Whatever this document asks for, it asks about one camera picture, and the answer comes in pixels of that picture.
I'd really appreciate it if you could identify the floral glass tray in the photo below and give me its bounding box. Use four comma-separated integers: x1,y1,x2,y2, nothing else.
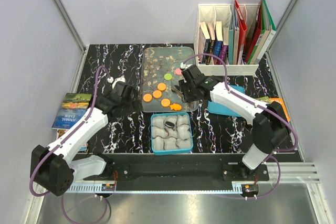
140,47,199,113

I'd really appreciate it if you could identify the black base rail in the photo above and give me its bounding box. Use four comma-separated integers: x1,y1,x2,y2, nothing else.
70,152,271,192

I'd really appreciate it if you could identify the purple paperback book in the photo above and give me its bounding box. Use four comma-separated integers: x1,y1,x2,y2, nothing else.
219,27,229,61

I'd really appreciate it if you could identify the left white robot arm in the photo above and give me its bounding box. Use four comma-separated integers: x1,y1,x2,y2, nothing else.
29,81,142,197

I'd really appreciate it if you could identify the teal cookie tin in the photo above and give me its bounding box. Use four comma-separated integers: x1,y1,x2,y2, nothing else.
150,112,194,156

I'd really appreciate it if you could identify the orange treehouse book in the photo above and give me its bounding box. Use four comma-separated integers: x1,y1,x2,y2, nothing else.
257,96,290,122

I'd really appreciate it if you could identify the orange round cookie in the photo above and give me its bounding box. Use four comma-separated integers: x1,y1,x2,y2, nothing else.
161,99,171,107
157,83,166,91
153,90,162,99
143,93,153,102

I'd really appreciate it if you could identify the green folder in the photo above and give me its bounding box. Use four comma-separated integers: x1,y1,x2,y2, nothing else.
245,0,277,65

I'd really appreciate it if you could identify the white book organizer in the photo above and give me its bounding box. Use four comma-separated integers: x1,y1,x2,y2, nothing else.
194,4,259,76

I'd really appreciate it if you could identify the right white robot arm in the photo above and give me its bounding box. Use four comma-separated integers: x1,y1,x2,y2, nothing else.
176,63,293,180

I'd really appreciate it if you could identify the pink round cookie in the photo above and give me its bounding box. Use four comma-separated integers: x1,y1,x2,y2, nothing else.
175,68,182,76

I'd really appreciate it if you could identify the red folder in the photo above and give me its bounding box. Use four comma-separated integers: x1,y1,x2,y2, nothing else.
234,0,247,65

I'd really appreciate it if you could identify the orange fish cookie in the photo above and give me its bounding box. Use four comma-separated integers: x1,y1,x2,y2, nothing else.
169,103,182,111

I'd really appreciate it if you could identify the green round cookie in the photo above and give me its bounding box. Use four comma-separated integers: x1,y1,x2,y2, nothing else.
164,73,172,81

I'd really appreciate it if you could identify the blue paperback book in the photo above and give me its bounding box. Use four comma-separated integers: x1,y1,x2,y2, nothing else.
213,21,223,57

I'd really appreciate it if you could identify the teal tin lid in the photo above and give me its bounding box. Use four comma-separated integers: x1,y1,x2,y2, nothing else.
207,83,246,117

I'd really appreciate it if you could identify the teal folder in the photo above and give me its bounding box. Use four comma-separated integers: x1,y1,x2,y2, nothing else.
228,4,235,65

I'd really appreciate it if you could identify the book under Animal Farm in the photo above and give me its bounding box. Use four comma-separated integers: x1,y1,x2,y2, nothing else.
55,128,89,153

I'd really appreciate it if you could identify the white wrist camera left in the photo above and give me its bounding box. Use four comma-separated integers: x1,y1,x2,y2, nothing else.
107,76,125,88

